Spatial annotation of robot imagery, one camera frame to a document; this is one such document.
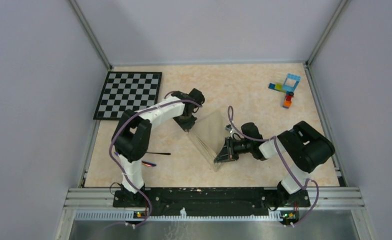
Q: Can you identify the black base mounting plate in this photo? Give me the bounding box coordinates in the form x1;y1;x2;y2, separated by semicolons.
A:
113;187;311;218

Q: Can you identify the white slotted cable duct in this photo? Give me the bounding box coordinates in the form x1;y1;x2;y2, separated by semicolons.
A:
74;210;282;222

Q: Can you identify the beige cloth napkin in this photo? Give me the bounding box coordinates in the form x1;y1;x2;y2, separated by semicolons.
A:
188;110;230;172

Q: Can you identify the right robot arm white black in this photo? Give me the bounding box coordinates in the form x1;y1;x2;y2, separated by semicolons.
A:
213;121;335;206

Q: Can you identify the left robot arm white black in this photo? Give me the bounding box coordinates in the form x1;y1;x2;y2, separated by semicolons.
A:
109;88;205;207

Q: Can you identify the iridescent rainbow knife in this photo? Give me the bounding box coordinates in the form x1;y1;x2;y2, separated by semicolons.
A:
142;161;157;167

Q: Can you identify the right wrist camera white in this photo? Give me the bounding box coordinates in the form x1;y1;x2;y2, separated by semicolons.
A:
225;124;234;135

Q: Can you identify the black white checkerboard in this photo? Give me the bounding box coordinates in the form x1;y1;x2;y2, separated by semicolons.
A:
93;71;162;121

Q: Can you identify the black spoon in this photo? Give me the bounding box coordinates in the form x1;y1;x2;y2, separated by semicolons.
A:
146;152;171;156

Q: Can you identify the colourful toy brick structure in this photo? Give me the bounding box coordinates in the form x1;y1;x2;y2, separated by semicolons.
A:
268;73;301;109

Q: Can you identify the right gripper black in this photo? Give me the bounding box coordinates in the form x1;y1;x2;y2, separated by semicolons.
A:
215;136;253;163

